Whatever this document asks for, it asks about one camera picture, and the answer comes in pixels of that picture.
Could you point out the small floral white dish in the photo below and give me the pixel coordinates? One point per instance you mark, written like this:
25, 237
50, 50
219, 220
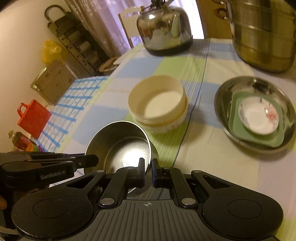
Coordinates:
258, 115

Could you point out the steel steamer pot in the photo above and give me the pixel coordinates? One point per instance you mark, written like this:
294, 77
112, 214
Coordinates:
263, 32

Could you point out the checkered tablecloth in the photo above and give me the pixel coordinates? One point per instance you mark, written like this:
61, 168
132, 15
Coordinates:
199, 143

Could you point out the blue white checkered cloth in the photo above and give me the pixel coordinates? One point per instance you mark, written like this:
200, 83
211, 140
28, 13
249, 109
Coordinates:
68, 111

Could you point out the brown glass bottle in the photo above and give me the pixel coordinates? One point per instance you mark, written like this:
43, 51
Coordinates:
21, 142

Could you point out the cardboard box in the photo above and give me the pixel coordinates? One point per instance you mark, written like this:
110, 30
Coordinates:
53, 81

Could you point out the pink curtain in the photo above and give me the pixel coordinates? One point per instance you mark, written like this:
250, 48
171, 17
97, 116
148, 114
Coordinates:
102, 21

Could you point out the white wooden chair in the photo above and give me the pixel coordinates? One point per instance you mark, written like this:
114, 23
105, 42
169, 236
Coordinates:
128, 19

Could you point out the steel bowl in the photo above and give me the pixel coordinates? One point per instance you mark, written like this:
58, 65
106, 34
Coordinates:
121, 144

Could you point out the cream plastic bowl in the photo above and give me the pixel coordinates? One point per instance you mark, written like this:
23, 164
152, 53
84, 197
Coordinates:
157, 100

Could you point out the steel kettle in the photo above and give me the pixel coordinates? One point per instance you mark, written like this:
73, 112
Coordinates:
164, 29

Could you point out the black metal rack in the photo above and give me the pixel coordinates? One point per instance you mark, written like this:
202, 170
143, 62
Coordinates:
77, 40

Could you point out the yellow plastic bag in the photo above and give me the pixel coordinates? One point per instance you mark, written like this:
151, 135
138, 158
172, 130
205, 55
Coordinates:
51, 51

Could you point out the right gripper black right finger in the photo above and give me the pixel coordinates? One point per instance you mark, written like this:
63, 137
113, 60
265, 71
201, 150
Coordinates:
185, 189

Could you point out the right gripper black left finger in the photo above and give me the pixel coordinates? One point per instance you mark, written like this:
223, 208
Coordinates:
108, 190

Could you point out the person's left hand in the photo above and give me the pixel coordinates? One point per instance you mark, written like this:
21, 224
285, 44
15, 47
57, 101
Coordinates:
3, 203

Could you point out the large steel round plate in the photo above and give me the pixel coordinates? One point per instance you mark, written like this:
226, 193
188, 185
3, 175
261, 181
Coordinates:
223, 101

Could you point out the green square plastic plate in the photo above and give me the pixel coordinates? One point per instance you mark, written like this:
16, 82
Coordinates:
239, 131

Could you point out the small wicker basket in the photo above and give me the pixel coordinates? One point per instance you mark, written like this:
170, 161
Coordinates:
108, 67

